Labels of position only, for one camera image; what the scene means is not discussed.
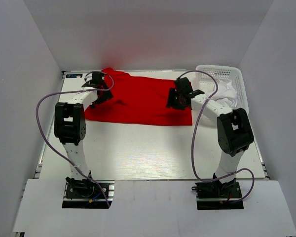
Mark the blue table label sticker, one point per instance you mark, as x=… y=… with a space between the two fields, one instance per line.
x=74 y=76

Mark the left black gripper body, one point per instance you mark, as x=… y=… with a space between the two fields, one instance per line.
x=104 y=86

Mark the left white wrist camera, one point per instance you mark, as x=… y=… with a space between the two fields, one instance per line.
x=88 y=78

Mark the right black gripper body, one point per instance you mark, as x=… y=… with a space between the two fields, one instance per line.
x=180 y=96

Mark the white plastic basket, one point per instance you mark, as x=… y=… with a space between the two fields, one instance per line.
x=206 y=84

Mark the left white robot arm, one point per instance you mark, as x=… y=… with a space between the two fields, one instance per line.
x=70 y=124

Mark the white t shirt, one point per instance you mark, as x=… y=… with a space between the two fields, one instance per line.
x=226 y=94

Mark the red t shirt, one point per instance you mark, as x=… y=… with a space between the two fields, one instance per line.
x=139 y=100

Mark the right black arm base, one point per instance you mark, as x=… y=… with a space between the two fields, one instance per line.
x=210 y=197

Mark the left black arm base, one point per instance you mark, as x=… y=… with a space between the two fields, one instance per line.
x=84 y=194

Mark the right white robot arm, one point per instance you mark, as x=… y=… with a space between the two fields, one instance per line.
x=234 y=132

